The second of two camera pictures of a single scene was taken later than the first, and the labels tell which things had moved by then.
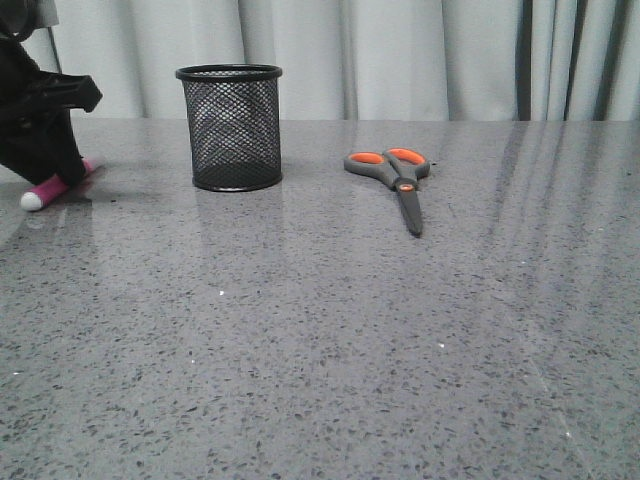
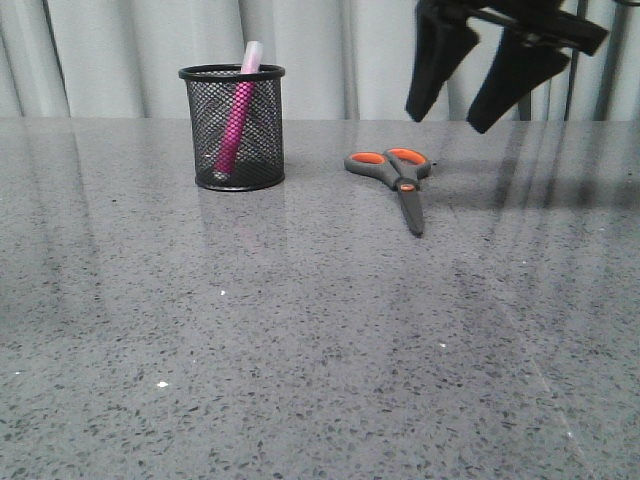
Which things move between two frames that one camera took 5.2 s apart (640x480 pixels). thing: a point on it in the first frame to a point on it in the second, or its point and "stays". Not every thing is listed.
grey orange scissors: x=399 y=167 stays
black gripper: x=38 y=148 to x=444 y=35
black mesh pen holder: x=233 y=114 stays
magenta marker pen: x=50 y=189 to x=235 y=130
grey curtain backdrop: x=358 y=59 stays
